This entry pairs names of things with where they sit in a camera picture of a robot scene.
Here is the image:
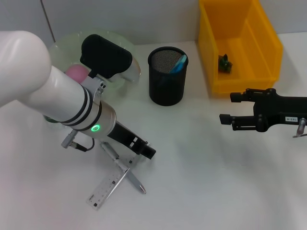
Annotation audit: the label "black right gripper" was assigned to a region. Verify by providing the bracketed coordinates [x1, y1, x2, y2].
[219, 88, 307, 133]

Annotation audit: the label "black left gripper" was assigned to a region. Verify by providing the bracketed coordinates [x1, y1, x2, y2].
[107, 121, 157, 161]

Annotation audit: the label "silver pen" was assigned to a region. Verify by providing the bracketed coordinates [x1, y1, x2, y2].
[99, 141, 147, 194]

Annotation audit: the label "transparent plastic ruler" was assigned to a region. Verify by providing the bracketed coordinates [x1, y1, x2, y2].
[85, 143, 152, 211]

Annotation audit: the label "blue scissors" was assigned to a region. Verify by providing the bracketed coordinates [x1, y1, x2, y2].
[169, 54, 189, 74]

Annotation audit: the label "pink peach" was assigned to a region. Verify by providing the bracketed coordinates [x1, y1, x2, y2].
[66, 64, 90, 84]

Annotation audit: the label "black mesh pen holder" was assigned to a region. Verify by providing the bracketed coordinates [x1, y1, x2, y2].
[147, 46, 189, 107]

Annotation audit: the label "green translucent fruit plate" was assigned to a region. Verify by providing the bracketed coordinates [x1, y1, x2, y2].
[47, 30, 142, 92]

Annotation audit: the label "yellow plastic bin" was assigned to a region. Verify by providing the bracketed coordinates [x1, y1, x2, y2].
[198, 0, 283, 94]

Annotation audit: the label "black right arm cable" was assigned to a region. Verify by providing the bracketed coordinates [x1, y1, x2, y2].
[292, 118, 307, 139]

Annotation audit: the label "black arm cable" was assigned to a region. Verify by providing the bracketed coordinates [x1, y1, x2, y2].
[292, 118, 307, 139]
[60, 132, 96, 152]

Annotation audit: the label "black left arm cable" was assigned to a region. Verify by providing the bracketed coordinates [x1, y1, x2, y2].
[60, 132, 96, 152]

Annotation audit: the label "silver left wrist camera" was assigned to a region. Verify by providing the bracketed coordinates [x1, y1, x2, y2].
[79, 34, 142, 84]

